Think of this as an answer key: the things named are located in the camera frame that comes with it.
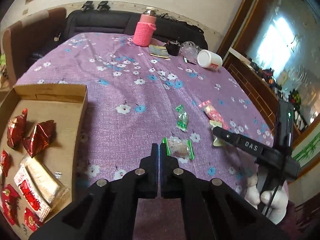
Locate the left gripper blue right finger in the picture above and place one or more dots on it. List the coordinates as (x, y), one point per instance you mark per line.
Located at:
(169, 188)

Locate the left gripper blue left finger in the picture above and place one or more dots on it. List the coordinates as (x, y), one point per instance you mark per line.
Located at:
(148, 182)

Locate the green clear candy wrapper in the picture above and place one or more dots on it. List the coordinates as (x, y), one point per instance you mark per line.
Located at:
(183, 118)

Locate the pink long snack packet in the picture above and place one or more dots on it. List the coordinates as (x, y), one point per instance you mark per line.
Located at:
(215, 118)

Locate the beige cracker packet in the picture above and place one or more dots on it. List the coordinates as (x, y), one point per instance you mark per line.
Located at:
(48, 186)

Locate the white red candy packet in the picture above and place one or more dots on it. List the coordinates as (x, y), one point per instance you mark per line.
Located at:
(31, 194)

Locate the dark red pyramid snack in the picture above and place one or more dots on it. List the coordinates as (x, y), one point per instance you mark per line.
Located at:
(16, 127)
(40, 138)

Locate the small red twist candy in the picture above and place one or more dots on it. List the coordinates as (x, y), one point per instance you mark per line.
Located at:
(5, 162)

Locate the long red cartoon snack packet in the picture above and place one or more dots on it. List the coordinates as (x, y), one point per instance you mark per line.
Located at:
(9, 198)

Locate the white gloved right hand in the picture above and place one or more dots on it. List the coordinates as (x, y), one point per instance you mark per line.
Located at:
(278, 205)

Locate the purple floral tablecloth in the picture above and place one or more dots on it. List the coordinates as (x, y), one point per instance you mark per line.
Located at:
(132, 98)

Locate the wooden cabinet with mirror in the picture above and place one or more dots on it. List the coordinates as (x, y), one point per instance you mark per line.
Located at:
(272, 49)

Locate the shallow cardboard box tray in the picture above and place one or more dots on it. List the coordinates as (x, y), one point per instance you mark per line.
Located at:
(63, 103)

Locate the white plastic jar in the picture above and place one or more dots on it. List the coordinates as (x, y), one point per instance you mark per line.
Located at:
(209, 60)

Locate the small booklet on table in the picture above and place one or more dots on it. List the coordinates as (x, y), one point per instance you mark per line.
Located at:
(158, 51)

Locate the clear plastic bag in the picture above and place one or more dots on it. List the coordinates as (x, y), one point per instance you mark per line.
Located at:
(190, 50)

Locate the black small cup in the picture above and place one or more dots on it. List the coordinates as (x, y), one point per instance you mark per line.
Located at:
(173, 48)

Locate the pink sleeved water bottle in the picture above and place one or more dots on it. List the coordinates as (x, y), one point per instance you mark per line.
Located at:
(145, 27)

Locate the black leather sofa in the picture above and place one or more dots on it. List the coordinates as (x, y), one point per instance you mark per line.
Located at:
(118, 22)

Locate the brown fabric armchair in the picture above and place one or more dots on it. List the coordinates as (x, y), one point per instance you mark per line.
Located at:
(26, 36)

